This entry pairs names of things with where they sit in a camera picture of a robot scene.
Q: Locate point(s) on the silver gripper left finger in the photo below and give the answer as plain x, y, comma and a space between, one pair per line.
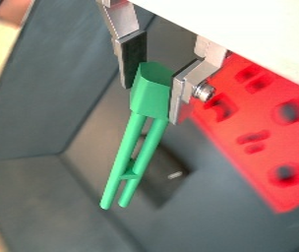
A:
129, 37

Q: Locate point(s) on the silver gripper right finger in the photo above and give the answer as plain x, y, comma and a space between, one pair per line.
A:
189, 80

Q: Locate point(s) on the green three prong object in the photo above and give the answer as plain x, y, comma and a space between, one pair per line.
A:
149, 103

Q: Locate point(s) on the black curved fixture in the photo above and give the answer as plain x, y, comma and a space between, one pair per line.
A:
163, 177

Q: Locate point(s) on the red shape sorter block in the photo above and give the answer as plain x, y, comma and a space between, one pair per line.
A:
252, 121

